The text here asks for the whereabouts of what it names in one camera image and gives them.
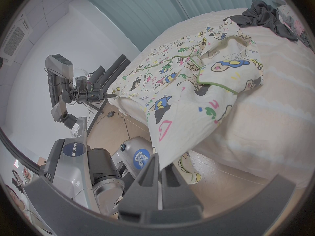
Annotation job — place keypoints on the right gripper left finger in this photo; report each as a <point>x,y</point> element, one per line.
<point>142,195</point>

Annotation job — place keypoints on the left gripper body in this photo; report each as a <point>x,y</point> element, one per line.
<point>99,95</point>

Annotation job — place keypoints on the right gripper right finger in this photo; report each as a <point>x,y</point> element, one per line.
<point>179,198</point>

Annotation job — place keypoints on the white printed pyjama top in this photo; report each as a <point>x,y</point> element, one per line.
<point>196,87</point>

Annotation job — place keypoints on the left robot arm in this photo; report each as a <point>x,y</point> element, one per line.
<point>59,66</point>

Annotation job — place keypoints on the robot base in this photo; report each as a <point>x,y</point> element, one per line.
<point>71,171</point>

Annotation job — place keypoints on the bed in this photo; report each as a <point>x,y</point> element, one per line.
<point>270,107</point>

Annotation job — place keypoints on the black power adapter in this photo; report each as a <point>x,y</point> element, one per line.
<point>110,114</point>

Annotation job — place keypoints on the dark grey chest of drawers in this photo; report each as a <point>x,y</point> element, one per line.
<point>118,65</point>

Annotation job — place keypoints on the white ceiling air conditioner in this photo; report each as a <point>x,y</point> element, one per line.
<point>14,39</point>

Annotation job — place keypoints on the black garment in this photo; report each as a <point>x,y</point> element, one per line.
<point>260,16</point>

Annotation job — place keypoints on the dark grey garment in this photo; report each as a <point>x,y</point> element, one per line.
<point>306,40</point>

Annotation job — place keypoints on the white printed pillow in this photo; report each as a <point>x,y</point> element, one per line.
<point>285,10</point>

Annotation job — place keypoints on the pink garment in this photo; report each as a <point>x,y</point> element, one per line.
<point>299,28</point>

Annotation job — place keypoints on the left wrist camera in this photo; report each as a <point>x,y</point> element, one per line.
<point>96,86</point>

